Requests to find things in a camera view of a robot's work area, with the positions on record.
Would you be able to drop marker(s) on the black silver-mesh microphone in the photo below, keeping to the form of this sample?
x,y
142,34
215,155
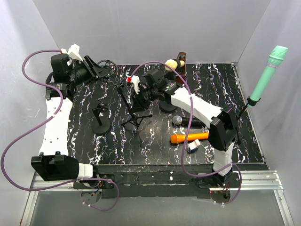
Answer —
x,y
178,120

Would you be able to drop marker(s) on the aluminium rail frame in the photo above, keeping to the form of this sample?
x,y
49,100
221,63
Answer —
x,y
254,198

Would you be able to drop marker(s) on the green microphone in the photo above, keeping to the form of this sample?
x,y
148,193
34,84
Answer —
x,y
275,59

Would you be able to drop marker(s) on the orange microphone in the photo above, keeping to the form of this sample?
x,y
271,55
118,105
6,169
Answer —
x,y
180,138

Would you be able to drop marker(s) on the small white blue box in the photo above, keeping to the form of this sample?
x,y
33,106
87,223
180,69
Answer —
x,y
193,146

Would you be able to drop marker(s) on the tripod shock-mount mic stand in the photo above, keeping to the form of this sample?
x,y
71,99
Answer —
x,y
112,78

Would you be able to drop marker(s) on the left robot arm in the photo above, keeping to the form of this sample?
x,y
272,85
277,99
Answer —
x,y
53,162

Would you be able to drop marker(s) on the tripod stand for green mic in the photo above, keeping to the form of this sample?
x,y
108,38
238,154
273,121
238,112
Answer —
x,y
244,108

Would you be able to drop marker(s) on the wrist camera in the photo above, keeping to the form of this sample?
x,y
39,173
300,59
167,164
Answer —
x,y
134,81
73,52

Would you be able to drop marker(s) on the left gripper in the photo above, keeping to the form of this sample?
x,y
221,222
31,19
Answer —
x,y
95,73

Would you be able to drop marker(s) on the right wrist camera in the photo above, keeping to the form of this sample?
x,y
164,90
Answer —
x,y
134,81

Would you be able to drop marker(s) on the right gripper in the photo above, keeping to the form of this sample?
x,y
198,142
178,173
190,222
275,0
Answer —
x,y
138,105

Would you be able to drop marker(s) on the round-base stand for cream mic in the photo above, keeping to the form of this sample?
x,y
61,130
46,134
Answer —
x,y
168,104

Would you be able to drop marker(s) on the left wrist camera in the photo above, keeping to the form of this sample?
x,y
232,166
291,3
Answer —
x,y
73,52

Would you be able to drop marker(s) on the cream microphone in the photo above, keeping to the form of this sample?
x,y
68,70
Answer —
x,y
173,64

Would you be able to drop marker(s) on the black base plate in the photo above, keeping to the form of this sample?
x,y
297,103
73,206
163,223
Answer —
x,y
161,180

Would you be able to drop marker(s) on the brown metronome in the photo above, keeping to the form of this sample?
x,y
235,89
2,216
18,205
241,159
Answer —
x,y
181,67

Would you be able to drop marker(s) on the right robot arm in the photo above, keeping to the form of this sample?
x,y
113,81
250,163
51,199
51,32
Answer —
x,y
221,124

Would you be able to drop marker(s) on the short round-base mic stand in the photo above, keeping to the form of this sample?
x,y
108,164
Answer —
x,y
101,125

